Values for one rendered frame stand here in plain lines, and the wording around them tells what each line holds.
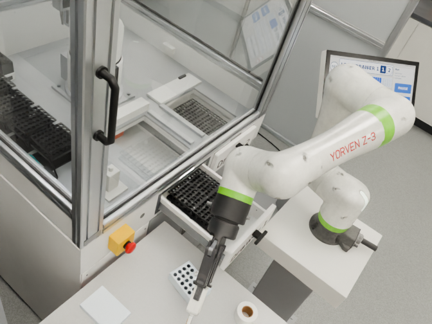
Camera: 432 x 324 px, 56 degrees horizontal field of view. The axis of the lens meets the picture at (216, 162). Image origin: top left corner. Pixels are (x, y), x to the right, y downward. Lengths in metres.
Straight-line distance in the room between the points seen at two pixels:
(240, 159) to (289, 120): 2.24
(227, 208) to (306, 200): 0.77
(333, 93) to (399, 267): 1.89
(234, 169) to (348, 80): 0.45
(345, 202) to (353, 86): 0.43
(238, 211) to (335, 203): 0.57
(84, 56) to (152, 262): 0.85
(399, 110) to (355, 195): 0.41
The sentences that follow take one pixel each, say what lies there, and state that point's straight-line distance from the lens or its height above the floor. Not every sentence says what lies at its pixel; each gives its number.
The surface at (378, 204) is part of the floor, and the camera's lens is 3.26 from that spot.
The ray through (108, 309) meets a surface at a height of 0.78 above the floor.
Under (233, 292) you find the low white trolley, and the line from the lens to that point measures 1.45.
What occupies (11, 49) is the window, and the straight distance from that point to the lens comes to 1.03.
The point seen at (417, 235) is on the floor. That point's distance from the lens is 3.26.
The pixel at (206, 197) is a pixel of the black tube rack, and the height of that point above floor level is 0.90.
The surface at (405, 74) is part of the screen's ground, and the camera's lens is 2.23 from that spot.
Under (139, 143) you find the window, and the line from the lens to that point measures 1.12.
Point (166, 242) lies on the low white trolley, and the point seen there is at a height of 0.76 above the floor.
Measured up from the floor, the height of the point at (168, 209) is 0.87.
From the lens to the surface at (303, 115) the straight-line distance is 3.13.
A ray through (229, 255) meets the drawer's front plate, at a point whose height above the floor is 0.91.
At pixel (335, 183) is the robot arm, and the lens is 1.48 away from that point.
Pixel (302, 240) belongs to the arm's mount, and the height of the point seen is 0.83.
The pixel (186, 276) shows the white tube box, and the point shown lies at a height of 0.80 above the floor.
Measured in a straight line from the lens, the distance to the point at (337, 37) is 2.84.
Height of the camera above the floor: 2.00
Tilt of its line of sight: 43 degrees down
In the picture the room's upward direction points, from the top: 19 degrees clockwise
